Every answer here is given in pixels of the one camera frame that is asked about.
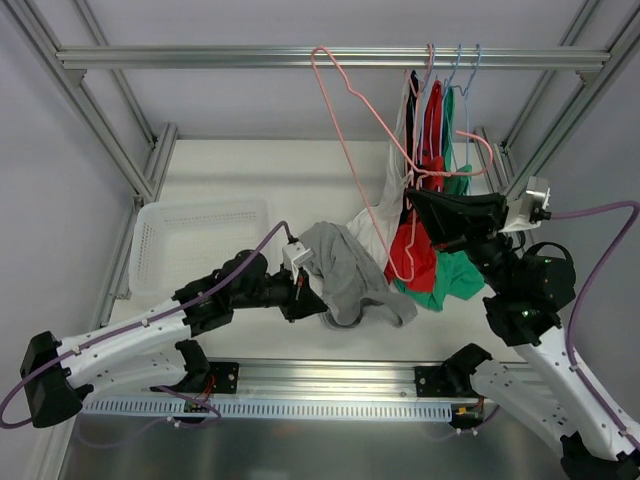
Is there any grey tank top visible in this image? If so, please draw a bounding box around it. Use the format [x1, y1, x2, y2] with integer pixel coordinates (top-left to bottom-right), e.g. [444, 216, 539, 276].
[299, 221, 418, 330]

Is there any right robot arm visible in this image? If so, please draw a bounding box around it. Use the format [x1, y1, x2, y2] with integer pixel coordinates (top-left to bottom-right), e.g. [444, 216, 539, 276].
[407, 189, 639, 479]

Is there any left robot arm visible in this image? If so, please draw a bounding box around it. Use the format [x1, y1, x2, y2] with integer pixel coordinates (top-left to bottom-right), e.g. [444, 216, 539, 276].
[20, 242, 327, 428]

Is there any red tank top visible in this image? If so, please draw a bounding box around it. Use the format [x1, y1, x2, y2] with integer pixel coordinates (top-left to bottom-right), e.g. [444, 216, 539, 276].
[383, 79, 447, 293]

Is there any green tank top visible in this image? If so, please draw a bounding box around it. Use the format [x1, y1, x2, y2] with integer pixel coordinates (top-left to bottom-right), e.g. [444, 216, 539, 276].
[392, 85, 487, 313]

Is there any white tank top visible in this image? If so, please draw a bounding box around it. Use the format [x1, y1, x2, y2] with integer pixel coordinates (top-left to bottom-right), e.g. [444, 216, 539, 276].
[345, 69, 416, 261]

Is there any black tank top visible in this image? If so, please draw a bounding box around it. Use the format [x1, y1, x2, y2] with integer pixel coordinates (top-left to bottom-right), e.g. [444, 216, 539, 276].
[402, 69, 431, 221]

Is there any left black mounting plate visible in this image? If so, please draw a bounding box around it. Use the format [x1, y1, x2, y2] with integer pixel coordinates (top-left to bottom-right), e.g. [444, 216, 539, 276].
[203, 361, 240, 396]

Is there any black mounting plate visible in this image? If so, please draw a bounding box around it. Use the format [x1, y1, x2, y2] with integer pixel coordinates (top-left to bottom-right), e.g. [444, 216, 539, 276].
[413, 365, 452, 398]
[203, 361, 240, 396]

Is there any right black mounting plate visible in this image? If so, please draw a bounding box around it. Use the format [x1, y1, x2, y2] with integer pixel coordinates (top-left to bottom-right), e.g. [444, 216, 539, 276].
[413, 365, 452, 398]

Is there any white plastic basket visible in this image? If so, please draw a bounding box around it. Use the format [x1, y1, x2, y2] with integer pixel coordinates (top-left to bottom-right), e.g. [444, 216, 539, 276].
[128, 197, 270, 298]

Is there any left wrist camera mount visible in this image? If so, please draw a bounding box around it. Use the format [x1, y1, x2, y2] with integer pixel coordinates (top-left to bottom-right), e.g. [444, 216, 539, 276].
[282, 241, 314, 283]

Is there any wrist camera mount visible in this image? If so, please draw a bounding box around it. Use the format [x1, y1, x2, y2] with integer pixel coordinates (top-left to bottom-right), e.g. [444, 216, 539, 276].
[282, 241, 314, 283]
[499, 176, 550, 233]

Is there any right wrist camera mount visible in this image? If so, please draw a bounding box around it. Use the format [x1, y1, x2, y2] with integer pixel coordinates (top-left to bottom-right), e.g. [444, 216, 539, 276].
[499, 176, 550, 233]

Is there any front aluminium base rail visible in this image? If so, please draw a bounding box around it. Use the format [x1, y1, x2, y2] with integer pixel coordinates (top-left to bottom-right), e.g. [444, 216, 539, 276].
[107, 357, 551, 406]

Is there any blue wire hanger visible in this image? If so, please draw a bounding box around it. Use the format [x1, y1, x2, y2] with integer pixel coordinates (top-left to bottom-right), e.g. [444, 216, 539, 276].
[415, 44, 465, 191]
[452, 43, 483, 171]

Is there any white slotted cable duct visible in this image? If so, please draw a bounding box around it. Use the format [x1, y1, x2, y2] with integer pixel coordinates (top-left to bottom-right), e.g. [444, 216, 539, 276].
[84, 396, 453, 423]

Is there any aluminium frame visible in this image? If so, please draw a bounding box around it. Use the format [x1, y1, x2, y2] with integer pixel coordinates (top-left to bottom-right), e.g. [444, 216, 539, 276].
[1, 1, 639, 337]

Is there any aluminium hanging rail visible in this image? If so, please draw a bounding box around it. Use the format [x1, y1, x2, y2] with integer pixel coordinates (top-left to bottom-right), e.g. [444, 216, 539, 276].
[56, 45, 611, 72]

